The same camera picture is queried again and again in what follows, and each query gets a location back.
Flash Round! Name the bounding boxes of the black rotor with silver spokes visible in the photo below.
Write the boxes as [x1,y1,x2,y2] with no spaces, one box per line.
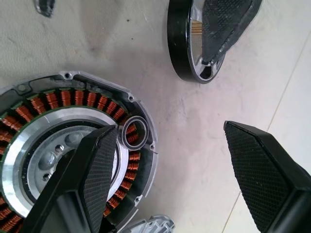
[167,0,228,85]

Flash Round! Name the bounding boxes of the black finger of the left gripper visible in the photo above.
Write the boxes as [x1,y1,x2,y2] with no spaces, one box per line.
[201,0,263,66]

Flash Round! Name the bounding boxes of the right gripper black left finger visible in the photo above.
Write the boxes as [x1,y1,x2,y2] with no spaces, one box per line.
[21,125,119,233]

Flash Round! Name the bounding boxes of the silver finned motor cover plate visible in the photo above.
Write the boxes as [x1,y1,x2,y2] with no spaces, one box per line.
[116,214,175,233]

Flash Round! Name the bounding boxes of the small steel bearing ring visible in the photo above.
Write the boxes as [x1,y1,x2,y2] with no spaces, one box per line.
[121,116,150,150]

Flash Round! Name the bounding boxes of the silver stator housing copper coils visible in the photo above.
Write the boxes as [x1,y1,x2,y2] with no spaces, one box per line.
[0,70,159,233]

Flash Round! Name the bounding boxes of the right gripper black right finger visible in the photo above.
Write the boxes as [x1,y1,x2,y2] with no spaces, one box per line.
[223,120,311,233]

